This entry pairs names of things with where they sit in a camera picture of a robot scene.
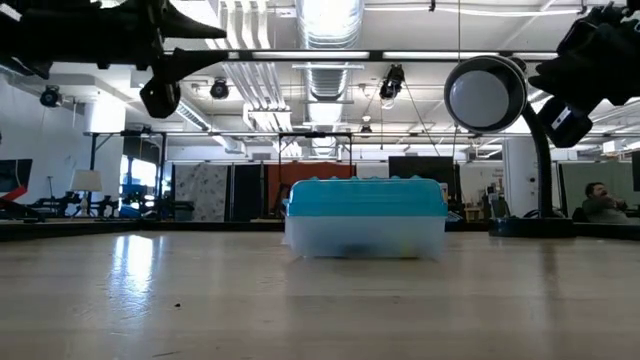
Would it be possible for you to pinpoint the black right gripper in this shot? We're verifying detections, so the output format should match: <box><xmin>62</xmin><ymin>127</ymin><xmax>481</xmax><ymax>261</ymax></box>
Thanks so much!
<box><xmin>527</xmin><ymin>2</ymin><xmax>640</xmax><ymax>114</ymax></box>

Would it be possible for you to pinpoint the silver ceiling duct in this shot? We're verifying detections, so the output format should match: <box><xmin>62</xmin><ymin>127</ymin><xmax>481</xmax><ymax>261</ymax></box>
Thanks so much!
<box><xmin>294</xmin><ymin>0</ymin><xmax>367</xmax><ymax>162</ymax></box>

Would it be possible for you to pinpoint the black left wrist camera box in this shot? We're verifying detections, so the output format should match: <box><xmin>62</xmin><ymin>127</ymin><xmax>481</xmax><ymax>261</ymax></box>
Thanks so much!
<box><xmin>138</xmin><ymin>75</ymin><xmax>183</xmax><ymax>120</ymax></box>

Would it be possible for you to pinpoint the black panel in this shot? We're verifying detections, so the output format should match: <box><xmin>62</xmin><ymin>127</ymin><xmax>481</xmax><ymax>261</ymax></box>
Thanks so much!
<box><xmin>231</xmin><ymin>163</ymin><xmax>265</xmax><ymax>221</ymax></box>

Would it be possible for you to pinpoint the person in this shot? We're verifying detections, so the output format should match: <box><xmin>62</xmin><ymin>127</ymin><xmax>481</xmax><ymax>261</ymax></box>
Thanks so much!
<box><xmin>580</xmin><ymin>181</ymin><xmax>631</xmax><ymax>225</ymax></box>

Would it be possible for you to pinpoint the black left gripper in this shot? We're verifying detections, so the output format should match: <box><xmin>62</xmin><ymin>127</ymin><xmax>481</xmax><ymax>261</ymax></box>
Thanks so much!
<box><xmin>124</xmin><ymin>0</ymin><xmax>230</xmax><ymax>85</ymax></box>

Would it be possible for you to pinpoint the black gooseneck desk lamp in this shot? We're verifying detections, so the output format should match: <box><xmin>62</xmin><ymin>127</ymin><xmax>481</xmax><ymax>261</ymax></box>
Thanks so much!
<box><xmin>442</xmin><ymin>54</ymin><xmax>577</xmax><ymax>240</ymax></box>

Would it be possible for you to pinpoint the white-shade table lamp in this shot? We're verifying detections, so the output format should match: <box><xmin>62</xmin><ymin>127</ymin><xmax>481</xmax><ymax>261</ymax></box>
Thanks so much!
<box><xmin>69</xmin><ymin>169</ymin><xmax>104</xmax><ymax>218</ymax></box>

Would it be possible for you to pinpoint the grey patterned panel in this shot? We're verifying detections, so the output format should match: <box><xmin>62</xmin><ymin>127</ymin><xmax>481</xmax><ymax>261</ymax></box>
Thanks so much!
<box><xmin>174</xmin><ymin>163</ymin><xmax>229</xmax><ymax>223</ymax></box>

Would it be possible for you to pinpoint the black background rack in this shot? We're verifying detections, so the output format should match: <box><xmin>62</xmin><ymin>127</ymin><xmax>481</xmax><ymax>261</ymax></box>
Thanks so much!
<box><xmin>83</xmin><ymin>129</ymin><xmax>169</xmax><ymax>222</ymax></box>

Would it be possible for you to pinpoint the white pillar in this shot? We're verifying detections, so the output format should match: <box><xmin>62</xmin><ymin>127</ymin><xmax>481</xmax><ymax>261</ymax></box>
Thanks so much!
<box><xmin>501</xmin><ymin>136</ymin><xmax>541</xmax><ymax>218</ymax></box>

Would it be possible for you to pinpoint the black hanging ceiling camera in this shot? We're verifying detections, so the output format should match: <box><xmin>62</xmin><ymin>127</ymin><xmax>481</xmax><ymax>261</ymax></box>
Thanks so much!
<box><xmin>377</xmin><ymin>63</ymin><xmax>407</xmax><ymax>102</ymax></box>

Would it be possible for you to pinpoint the black monitor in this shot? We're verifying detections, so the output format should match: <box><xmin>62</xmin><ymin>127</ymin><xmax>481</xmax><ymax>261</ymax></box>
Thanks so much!
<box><xmin>387</xmin><ymin>155</ymin><xmax>458</xmax><ymax>207</ymax></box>

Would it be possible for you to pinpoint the blue plastic box lid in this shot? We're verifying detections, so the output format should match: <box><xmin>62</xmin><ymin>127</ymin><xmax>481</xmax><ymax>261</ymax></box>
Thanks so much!
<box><xmin>283</xmin><ymin>175</ymin><xmax>450</xmax><ymax>219</ymax></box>

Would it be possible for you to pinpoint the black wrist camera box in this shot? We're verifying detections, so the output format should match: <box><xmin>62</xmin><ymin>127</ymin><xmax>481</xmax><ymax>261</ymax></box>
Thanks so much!
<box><xmin>138</xmin><ymin>75</ymin><xmax>183</xmax><ymax>120</ymax></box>
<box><xmin>536</xmin><ymin>95</ymin><xmax>595</xmax><ymax>150</ymax></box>

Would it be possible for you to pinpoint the orange partition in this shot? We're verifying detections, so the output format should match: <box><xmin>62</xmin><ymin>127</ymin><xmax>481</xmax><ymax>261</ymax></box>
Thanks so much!
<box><xmin>265</xmin><ymin>161</ymin><xmax>358</xmax><ymax>217</ymax></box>

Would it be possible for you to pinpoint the black screen with red stripe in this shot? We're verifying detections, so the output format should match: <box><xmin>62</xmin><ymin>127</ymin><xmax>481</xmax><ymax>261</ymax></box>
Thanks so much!
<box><xmin>0</xmin><ymin>158</ymin><xmax>35</xmax><ymax>203</ymax></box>

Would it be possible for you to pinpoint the green partition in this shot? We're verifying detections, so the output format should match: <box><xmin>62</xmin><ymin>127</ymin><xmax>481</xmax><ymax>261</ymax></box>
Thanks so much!
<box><xmin>558</xmin><ymin>161</ymin><xmax>640</xmax><ymax>218</ymax></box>

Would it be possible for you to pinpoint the black ceiling spotlight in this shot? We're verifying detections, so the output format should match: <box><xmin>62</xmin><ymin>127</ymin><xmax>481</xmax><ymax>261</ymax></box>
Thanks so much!
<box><xmin>39</xmin><ymin>84</ymin><xmax>64</xmax><ymax>110</ymax></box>
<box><xmin>208</xmin><ymin>75</ymin><xmax>231</xmax><ymax>101</ymax></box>

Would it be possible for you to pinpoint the black aluminium table frame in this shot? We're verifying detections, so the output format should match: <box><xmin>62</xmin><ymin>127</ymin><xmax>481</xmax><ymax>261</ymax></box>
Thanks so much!
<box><xmin>0</xmin><ymin>218</ymin><xmax>640</xmax><ymax>243</ymax></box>

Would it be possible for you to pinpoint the black overhead frame bar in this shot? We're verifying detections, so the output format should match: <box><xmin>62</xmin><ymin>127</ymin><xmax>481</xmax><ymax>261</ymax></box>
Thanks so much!
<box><xmin>163</xmin><ymin>48</ymin><xmax>560</xmax><ymax>63</ymax></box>

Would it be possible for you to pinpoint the black background rig frame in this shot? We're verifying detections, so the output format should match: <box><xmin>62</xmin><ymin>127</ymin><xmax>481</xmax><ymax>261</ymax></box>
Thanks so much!
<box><xmin>276</xmin><ymin>131</ymin><xmax>354</xmax><ymax>201</ymax></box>

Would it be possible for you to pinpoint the clear plastic supply box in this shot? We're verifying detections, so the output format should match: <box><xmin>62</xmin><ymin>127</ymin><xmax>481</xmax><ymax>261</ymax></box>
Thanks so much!
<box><xmin>283</xmin><ymin>214</ymin><xmax>448</xmax><ymax>261</ymax></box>

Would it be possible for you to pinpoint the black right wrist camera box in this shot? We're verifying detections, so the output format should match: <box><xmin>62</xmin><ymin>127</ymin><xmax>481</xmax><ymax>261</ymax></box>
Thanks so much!
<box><xmin>536</xmin><ymin>95</ymin><xmax>595</xmax><ymax>150</ymax></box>

